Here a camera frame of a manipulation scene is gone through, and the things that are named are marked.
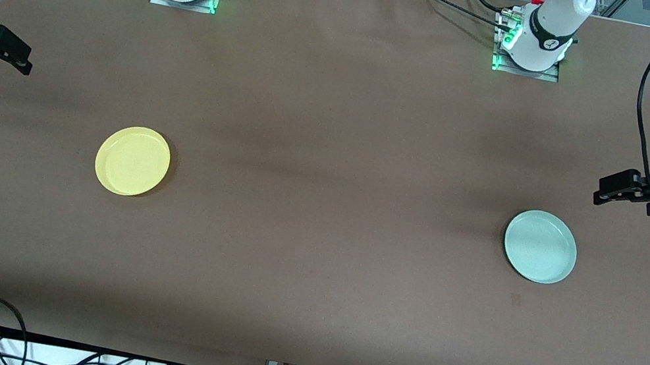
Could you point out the pale green round plate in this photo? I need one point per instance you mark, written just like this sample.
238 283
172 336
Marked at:
539 247

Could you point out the yellow round plate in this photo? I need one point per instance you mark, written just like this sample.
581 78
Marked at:
131 162

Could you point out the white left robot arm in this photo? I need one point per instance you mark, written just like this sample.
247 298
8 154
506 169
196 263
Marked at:
554 22

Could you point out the brown table cover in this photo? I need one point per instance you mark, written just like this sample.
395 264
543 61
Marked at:
332 143

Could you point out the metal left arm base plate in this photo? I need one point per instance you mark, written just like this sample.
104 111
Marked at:
525 72

